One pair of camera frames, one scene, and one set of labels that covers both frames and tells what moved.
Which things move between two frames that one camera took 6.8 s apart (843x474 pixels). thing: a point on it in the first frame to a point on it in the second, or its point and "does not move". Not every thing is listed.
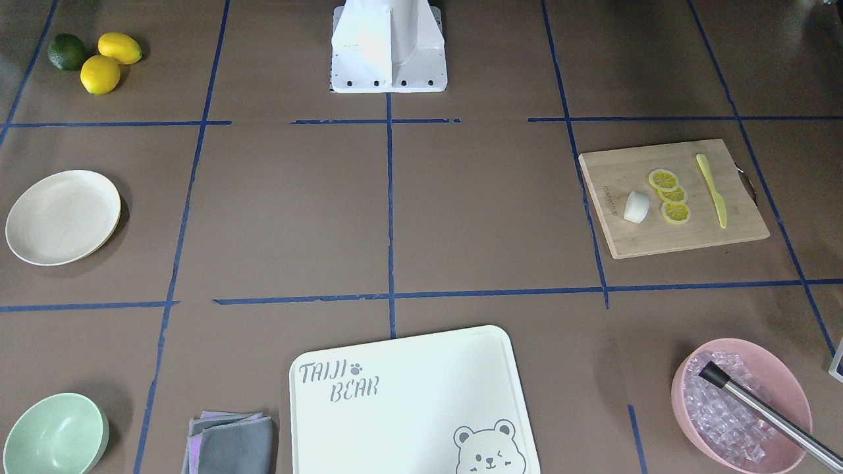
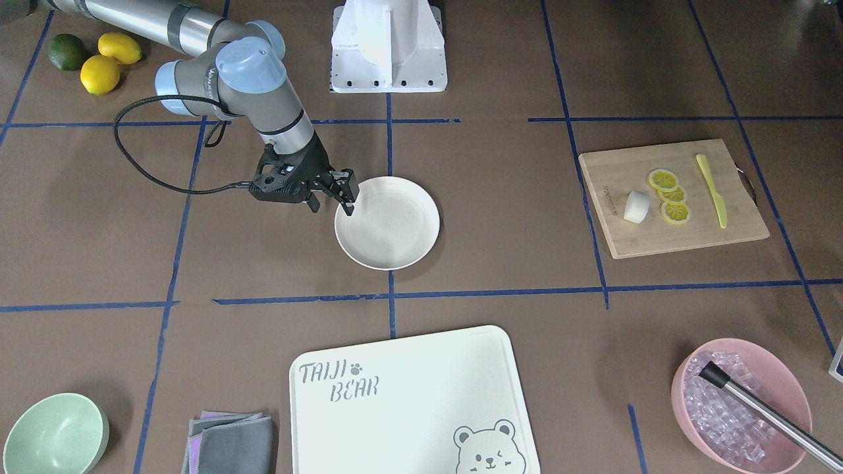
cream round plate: (62, 217) to (394, 224)
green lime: (66, 52) does not move
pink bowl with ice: (720, 428) does not move
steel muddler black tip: (713, 374) does not move
